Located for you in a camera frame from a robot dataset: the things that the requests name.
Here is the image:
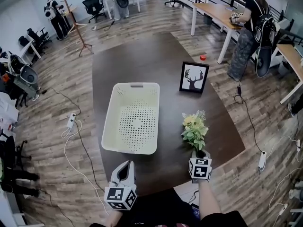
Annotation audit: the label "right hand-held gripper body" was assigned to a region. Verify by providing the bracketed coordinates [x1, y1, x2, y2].
[188, 158, 213, 183]

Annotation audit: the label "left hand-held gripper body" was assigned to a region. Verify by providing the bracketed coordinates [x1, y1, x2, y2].
[104, 180, 138, 211]

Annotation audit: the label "yellow green flowers grey pot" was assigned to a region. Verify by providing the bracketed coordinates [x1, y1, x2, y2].
[181, 109, 212, 162]

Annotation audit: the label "white perforated plastic basket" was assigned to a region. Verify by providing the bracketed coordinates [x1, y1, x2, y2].
[101, 82, 160, 155]

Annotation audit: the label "person's left forearm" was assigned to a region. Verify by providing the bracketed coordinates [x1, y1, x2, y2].
[104, 209, 125, 227]

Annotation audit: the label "person's right forearm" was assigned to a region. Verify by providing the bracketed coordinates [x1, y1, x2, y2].
[197, 180, 223, 222]

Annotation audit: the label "blue device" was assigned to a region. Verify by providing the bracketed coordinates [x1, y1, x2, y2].
[190, 203, 201, 219]

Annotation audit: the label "person's black clothing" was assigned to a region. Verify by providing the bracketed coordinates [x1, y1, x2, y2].
[89, 187, 248, 227]

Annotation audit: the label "black framed deer picture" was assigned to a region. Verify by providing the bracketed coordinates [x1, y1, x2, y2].
[178, 61, 210, 94]

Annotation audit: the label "wooden desk white legs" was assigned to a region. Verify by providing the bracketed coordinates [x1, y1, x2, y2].
[275, 44, 303, 105]
[190, 2, 248, 65]

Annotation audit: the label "wooden coat rack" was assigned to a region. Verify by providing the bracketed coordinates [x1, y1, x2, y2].
[59, 0, 95, 57]

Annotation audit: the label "black cable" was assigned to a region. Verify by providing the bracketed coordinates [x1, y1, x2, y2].
[233, 79, 264, 154]
[42, 86, 106, 193]

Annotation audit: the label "white cable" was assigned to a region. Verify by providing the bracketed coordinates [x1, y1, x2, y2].
[61, 118, 111, 216]

